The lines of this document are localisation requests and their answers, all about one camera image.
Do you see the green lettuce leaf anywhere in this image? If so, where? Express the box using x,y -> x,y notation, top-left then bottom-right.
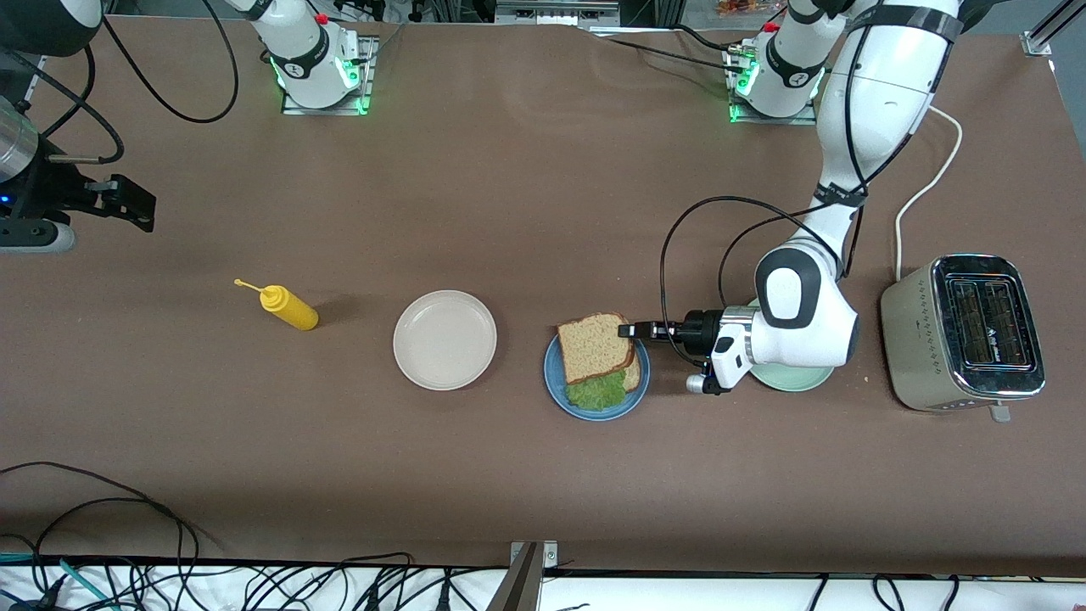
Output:
565,369 -> 630,412

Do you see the yellow squeeze bottle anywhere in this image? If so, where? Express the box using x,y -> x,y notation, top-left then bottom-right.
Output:
234,277 -> 321,332

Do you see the mint green round plate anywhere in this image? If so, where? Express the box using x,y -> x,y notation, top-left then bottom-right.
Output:
745,297 -> 838,393

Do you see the blue round plate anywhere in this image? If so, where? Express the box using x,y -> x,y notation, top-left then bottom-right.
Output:
543,331 -> 652,423

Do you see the beige round plate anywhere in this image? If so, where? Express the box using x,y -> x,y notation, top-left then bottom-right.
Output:
393,290 -> 498,392

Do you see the beige chrome toaster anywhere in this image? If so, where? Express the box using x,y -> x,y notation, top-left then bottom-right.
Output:
880,254 -> 1047,424

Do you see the grey power strip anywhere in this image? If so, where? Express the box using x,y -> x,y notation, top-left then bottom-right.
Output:
495,0 -> 621,28

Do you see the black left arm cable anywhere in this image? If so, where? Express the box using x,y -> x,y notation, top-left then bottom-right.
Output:
660,0 -> 955,367

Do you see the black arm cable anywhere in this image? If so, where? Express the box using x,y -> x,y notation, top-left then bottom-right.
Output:
660,0 -> 955,367
0,0 -> 240,166

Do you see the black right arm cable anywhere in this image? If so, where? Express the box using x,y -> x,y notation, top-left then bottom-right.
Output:
0,0 -> 240,166

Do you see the white toaster power cord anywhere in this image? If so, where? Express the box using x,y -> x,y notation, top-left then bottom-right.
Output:
897,104 -> 965,283

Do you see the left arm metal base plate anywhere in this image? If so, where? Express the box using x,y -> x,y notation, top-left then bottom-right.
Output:
724,47 -> 820,126

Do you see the silver mounting bracket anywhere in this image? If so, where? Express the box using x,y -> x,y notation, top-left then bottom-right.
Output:
509,541 -> 559,569

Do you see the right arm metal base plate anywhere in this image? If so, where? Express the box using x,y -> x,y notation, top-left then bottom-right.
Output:
280,36 -> 376,116

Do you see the black looped cable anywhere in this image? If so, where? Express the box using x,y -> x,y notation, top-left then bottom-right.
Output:
0,462 -> 202,586
34,497 -> 186,586

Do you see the black base cable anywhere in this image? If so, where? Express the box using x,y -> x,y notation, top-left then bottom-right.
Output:
594,32 -> 747,73
673,22 -> 739,52

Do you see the aluminium camera post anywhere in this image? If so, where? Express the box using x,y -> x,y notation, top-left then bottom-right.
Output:
484,543 -> 544,611

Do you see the teal cable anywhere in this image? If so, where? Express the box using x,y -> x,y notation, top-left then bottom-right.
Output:
0,553 -> 115,611

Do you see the aluminium frame profile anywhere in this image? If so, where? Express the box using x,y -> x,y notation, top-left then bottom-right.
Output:
1021,0 -> 1086,59

